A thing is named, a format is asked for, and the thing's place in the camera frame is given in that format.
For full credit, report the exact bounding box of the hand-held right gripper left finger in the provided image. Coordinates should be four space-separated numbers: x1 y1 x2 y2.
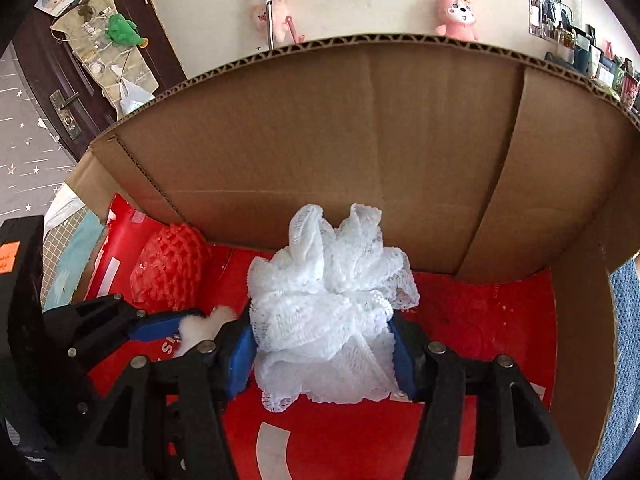
75 324 258 480

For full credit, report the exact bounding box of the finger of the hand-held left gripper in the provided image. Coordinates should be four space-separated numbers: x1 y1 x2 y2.
42 294 208 361
50 355 133 426

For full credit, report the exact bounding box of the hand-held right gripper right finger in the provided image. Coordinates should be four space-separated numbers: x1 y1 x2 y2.
387 312 581 480

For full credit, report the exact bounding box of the white fluffy scrunchie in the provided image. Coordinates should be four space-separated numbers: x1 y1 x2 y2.
172 305 239 358

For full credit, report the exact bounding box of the red foam net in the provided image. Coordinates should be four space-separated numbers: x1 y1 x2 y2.
130 223 211 313

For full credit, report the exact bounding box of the white mesh bath pouf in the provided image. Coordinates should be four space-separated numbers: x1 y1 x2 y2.
247 203 421 413

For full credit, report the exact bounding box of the cardboard box with red lining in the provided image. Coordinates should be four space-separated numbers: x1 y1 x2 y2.
65 34 640 480

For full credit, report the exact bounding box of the teal bedsheet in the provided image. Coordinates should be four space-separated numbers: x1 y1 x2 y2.
42 210 108 311

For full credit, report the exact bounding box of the grid cutting mat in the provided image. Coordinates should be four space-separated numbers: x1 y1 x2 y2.
42 205 88 301

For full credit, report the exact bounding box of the white paper sheet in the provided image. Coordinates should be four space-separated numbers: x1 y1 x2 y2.
44 185 86 233

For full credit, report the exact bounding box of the blue knitted blanket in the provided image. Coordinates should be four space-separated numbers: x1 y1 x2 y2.
590 260 640 480

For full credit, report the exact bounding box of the clear plastic bag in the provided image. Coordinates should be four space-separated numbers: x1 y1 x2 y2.
117 77 156 116

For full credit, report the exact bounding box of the dark wooden door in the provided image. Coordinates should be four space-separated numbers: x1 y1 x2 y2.
0 0 188 161

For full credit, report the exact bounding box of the beige hanging organizer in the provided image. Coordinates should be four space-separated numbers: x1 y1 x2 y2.
50 0 156 106

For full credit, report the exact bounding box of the green plush toy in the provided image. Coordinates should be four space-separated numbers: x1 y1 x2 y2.
106 13 151 48

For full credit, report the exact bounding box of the pink pig plush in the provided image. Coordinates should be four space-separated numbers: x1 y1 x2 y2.
251 0 305 43

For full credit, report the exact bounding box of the grey stick with orange tip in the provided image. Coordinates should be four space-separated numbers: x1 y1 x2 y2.
262 0 276 50

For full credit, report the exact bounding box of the pink bear plush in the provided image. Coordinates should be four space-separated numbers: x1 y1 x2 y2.
434 0 480 42

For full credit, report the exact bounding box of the metal door handle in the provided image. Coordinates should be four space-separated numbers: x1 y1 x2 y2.
48 89 83 141

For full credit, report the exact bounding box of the wall mirror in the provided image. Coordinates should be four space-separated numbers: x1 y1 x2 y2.
525 0 601 43

